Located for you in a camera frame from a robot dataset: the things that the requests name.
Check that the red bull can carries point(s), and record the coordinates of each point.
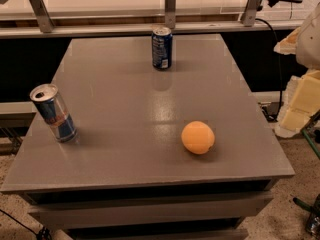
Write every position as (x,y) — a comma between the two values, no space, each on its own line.
(51,106)

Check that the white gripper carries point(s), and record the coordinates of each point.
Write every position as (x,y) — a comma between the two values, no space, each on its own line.
(310,42)

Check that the orange fruit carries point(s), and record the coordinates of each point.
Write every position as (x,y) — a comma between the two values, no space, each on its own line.
(197,137)

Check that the right metal bracket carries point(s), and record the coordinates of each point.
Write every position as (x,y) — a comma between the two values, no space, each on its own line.
(249,15)

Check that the grey drawer cabinet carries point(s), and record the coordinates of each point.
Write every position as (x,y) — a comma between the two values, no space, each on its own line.
(127,174)

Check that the dark object on floor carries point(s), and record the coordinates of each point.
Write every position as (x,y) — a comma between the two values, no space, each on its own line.
(312,225)

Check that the metal bracket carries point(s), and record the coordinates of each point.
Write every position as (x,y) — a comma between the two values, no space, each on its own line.
(249,15)
(170,13)
(44,21)

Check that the left metal bracket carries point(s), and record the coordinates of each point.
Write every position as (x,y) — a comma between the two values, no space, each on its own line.
(44,21)

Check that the green metal leg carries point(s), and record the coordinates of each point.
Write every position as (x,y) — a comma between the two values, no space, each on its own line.
(311,132)

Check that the middle metal bracket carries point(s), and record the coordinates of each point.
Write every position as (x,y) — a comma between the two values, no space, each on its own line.
(170,13)

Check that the blue pepsi can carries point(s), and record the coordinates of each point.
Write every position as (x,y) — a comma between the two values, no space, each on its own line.
(162,48)

